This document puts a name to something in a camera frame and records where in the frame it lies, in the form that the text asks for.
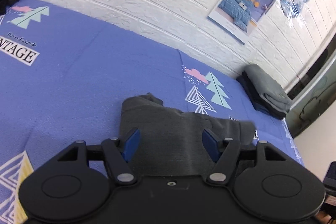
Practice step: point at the dark grey pants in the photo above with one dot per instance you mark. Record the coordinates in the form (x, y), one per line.
(171, 140)

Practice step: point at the grey folded pants on stack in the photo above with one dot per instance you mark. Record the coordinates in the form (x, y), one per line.
(268, 89)

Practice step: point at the window frame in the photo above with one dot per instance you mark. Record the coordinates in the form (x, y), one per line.
(314, 93)

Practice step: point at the purple patterned bed sheet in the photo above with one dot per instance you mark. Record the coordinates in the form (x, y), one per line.
(64, 76)

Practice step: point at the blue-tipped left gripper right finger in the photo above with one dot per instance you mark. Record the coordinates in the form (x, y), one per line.
(224, 153)

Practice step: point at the navy folded garment in stack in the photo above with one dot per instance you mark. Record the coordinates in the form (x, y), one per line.
(257, 102)

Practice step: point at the bedding poster on wall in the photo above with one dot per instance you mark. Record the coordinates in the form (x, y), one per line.
(239, 18)

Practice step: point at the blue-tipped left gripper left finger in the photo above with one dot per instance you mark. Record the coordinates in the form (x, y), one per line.
(118, 153)

